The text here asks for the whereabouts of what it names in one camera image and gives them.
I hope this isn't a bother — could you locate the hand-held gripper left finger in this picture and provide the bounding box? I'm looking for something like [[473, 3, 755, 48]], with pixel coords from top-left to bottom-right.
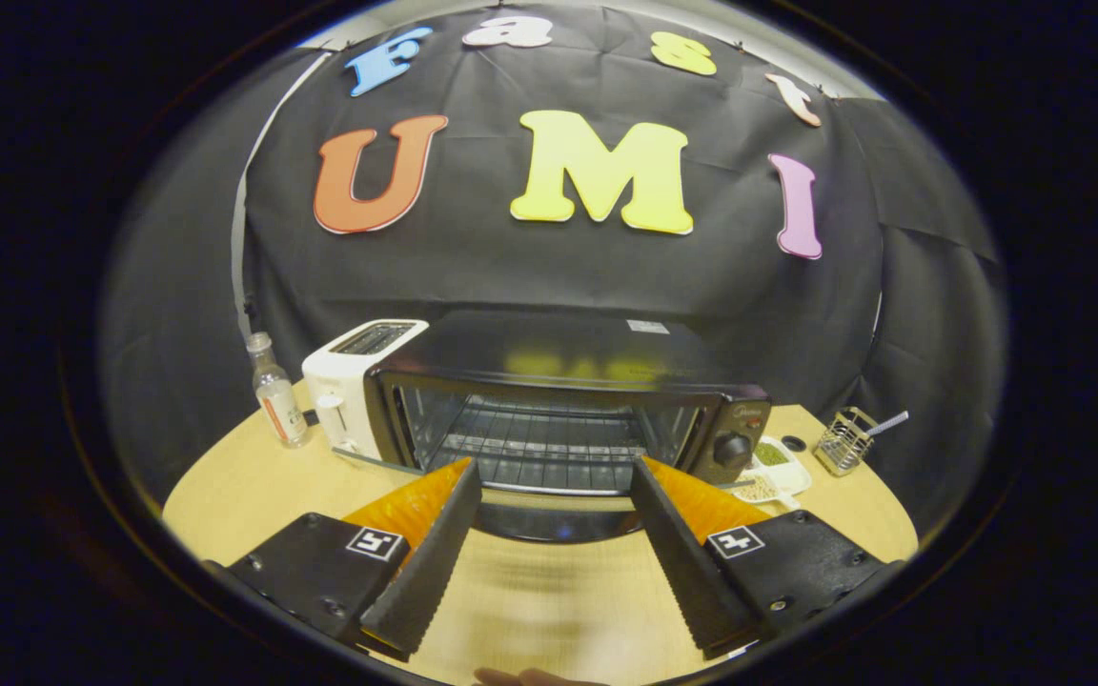
[[201, 457, 483, 663]]

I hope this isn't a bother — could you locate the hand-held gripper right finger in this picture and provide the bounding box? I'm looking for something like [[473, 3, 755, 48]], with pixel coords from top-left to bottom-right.
[[630, 455, 905, 660]]

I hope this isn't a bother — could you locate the black toaster oven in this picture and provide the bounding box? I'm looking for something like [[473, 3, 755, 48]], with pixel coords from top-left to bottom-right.
[[333, 310, 774, 546]]

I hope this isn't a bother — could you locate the white slot toaster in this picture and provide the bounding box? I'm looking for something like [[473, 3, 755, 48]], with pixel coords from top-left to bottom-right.
[[301, 319, 431, 463]]

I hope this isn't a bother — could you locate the white divided bean dish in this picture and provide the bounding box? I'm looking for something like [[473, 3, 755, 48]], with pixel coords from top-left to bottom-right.
[[732, 435, 812, 511]]

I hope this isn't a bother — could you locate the clear glass bottle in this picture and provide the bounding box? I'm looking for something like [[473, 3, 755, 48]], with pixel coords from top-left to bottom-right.
[[246, 332, 312, 449]]

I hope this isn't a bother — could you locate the metal wire utensil holder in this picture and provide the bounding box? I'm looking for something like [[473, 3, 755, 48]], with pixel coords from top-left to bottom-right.
[[814, 407, 879, 477]]

